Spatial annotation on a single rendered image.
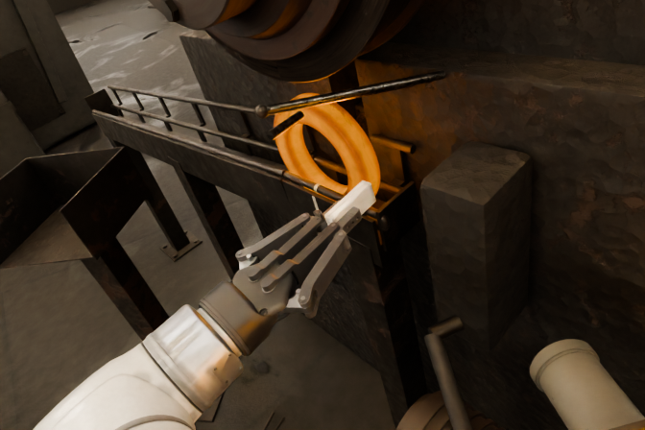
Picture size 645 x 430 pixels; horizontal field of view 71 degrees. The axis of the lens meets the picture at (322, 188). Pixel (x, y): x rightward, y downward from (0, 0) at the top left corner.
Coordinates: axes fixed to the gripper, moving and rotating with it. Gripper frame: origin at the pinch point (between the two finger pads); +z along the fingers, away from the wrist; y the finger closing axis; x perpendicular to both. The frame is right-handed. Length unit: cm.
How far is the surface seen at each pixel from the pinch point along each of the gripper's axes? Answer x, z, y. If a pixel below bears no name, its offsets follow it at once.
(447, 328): -13.7, -1.0, 12.2
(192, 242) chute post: -74, 3, -118
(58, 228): -13, -27, -67
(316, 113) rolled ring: 8.3, 5.3, -8.1
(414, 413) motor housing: -20.7, -9.6, 12.1
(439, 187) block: 4.9, 3.2, 11.0
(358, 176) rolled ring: 0.3, 4.7, -2.9
